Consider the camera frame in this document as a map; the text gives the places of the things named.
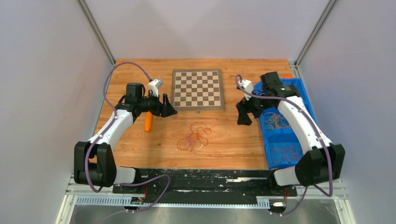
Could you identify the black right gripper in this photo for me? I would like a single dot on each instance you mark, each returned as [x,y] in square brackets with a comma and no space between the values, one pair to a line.
[244,107]

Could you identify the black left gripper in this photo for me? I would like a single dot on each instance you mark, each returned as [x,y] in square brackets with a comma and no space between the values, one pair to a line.
[165,110]

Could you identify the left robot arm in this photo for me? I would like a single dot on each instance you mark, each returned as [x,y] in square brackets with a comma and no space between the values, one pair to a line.
[94,162]

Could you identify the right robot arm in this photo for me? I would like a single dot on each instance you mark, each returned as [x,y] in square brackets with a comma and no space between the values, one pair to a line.
[322,160]

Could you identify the orange plastic carrot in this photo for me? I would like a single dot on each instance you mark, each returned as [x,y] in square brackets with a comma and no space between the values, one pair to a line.
[148,122]

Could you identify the wooden chessboard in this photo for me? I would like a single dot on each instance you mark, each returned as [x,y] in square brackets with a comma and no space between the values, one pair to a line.
[197,90]

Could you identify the blue plastic bin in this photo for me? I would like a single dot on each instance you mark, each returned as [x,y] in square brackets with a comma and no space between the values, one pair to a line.
[281,146]

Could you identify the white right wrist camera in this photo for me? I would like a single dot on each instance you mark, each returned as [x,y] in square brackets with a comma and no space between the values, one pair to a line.
[247,86]

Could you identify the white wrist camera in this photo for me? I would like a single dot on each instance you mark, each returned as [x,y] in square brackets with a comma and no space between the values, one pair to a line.
[154,86]
[247,86]

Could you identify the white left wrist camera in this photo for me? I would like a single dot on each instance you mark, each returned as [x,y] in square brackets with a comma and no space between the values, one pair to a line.
[154,86]

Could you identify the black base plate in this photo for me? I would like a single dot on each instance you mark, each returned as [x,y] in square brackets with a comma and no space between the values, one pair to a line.
[206,186]

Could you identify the right aluminium frame post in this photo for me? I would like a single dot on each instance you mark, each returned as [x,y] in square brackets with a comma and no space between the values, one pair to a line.
[331,4]

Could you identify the aluminium frame post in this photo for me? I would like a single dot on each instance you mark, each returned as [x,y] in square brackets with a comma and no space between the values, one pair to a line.
[331,4]
[96,30]

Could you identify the left aluminium frame post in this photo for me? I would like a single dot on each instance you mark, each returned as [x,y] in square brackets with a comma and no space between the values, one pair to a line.
[96,30]

